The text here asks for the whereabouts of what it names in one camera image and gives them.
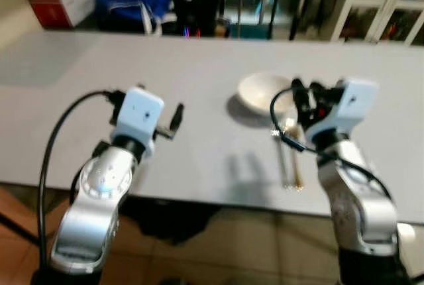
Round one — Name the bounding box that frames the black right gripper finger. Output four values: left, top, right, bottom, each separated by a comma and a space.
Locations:
291, 78, 309, 119

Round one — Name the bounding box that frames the white ceramic bowl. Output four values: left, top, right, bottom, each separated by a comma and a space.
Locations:
237, 71, 300, 115

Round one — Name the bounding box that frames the silver metal fork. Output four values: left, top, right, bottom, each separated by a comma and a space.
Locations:
272, 118, 293, 190

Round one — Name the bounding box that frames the gold metal spoon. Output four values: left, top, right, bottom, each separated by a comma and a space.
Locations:
286, 118, 305, 190

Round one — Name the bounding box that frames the white glass door cabinet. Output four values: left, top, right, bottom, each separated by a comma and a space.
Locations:
322, 0, 424, 46

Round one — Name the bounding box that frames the black appliance with lights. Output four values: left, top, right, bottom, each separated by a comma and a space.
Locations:
171, 0, 227, 38

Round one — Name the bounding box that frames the blue fabric bag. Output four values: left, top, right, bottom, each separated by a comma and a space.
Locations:
94, 0, 176, 35

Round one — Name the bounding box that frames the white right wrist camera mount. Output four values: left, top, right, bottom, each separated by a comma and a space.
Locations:
305, 78, 380, 148

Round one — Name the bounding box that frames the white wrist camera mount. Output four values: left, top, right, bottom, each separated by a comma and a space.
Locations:
110, 86, 165, 160
305, 78, 380, 148

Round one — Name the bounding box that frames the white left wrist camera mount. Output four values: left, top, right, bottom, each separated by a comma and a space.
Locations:
110, 86, 165, 160

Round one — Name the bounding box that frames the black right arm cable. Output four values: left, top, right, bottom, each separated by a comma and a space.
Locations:
270, 86, 394, 201

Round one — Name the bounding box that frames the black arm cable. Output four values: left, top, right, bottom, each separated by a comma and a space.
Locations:
38, 89, 128, 269
270, 86, 394, 201

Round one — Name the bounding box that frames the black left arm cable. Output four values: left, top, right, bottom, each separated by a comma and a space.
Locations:
38, 89, 128, 269

